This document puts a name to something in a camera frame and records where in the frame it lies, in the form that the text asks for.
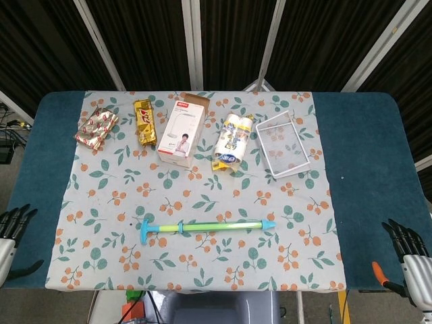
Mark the white desk lamp box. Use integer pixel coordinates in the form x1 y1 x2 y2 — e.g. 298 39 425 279
156 93 211 167

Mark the bundle of black cables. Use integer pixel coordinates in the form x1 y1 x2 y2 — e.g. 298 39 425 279
0 103 33 149

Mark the blue green water pump toy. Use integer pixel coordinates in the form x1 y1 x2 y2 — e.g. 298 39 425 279
139 219 277 246

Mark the white partition post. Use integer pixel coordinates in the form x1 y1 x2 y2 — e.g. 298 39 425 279
258 0 287 80
340 0 423 92
73 0 126 91
181 0 205 91

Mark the floral print tablecloth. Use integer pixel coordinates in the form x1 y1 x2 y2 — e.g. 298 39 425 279
45 90 348 292

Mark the white wire frame rack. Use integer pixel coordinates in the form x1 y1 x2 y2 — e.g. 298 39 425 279
255 110 320 180

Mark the black power box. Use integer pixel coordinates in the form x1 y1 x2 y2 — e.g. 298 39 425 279
0 141 15 165

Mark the metal tripod stand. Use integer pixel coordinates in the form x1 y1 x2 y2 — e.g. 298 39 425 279
242 69 275 92

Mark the white floor frame bar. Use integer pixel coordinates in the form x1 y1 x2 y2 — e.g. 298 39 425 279
0 89 35 126

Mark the orange block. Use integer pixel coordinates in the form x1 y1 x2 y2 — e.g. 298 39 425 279
121 300 146 322

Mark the crumpled gold red wrapper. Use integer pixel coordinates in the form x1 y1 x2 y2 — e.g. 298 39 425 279
74 106 119 150

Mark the dark blue table cover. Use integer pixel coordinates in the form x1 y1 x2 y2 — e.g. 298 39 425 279
0 90 432 293

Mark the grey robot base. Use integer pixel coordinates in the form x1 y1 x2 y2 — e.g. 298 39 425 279
161 290 281 324

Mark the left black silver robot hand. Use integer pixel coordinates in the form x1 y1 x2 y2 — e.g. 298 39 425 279
0 203 45 288

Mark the pack of trash bag rolls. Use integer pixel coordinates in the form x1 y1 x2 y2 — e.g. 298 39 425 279
211 113 256 173

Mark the gold snack packet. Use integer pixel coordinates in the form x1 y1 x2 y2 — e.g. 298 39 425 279
133 99 159 148

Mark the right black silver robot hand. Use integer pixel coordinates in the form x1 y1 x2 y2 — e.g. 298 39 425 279
371 218 432 310

